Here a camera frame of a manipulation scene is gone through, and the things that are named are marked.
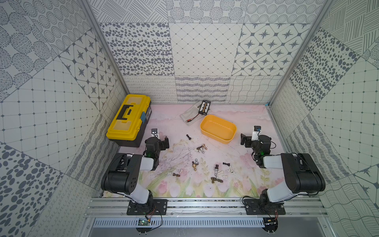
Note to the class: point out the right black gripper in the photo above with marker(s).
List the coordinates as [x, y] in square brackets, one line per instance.
[247, 138]

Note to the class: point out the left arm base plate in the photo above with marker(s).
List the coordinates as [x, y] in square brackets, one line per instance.
[152, 207]

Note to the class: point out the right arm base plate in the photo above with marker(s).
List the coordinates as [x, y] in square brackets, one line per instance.
[254, 207]

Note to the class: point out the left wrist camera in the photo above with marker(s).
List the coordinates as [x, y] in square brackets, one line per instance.
[155, 133]

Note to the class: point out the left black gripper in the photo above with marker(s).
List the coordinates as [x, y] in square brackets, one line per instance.
[163, 142]

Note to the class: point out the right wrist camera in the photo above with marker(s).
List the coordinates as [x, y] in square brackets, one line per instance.
[256, 132]

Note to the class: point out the yellow plastic storage tray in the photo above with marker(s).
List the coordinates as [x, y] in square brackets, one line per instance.
[218, 129]

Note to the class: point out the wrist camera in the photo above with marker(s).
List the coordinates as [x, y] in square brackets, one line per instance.
[155, 133]
[256, 132]

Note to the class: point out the brown lying chess piece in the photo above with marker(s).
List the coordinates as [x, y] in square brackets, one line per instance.
[219, 180]

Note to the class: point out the aluminium front rail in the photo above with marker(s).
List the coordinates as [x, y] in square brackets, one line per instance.
[207, 207]

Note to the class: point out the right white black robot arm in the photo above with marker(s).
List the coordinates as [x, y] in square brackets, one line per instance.
[301, 175]

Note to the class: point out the yellow plastic toolbox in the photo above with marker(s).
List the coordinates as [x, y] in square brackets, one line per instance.
[128, 127]

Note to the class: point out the clear plastic bag with cable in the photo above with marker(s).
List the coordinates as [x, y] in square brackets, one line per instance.
[190, 116]

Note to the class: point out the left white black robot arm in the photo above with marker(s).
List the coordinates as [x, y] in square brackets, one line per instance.
[122, 175]

